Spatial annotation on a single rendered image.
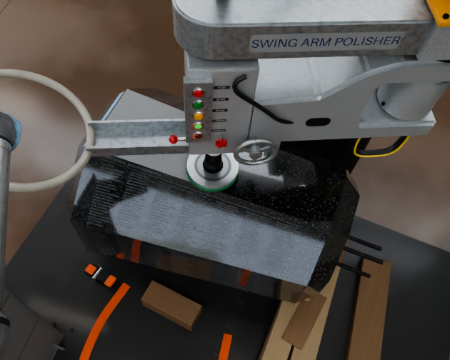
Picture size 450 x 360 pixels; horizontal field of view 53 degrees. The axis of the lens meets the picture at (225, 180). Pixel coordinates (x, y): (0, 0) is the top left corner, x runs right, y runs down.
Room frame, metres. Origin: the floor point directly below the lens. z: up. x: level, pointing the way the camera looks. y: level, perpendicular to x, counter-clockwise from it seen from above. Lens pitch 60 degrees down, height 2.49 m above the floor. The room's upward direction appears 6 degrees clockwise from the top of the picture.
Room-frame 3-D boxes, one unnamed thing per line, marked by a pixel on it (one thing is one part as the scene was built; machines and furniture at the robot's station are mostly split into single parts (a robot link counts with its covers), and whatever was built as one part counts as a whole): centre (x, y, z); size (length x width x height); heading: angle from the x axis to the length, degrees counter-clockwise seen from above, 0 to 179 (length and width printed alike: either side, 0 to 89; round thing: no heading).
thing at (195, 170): (0.97, 0.06, 0.92); 0.21 x 0.21 x 0.01
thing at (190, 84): (0.85, 0.10, 1.42); 0.08 x 0.03 x 0.28; 101
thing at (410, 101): (1.10, -0.59, 1.39); 0.19 x 0.19 x 0.20
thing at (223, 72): (0.99, -0.02, 1.37); 0.36 x 0.22 x 0.45; 101
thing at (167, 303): (0.60, 0.21, 0.07); 0.30 x 0.12 x 0.12; 69
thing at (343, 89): (1.03, -0.33, 1.35); 0.74 x 0.23 x 0.49; 101
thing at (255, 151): (0.88, -0.08, 1.24); 0.15 x 0.10 x 0.15; 101
